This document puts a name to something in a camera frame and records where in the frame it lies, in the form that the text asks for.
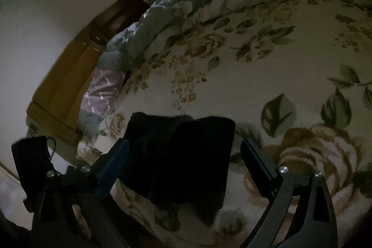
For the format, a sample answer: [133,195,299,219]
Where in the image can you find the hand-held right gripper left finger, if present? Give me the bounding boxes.
[32,138,131,248]

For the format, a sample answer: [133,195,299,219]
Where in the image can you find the dark brown nightstand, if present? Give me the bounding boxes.
[87,0,150,46]

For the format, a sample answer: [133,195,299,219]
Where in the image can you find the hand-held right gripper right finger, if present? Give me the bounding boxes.
[241,138,339,248]

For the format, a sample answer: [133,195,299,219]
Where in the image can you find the floral bed sheet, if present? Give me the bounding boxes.
[77,0,372,248]

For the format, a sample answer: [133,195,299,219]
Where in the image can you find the black pants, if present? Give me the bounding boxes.
[123,111,236,227]

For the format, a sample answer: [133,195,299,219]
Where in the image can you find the yellow wooden headboard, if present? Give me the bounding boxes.
[26,30,102,144]

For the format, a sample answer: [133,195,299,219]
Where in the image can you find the purple patterned pillow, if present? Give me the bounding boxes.
[78,68,125,135]

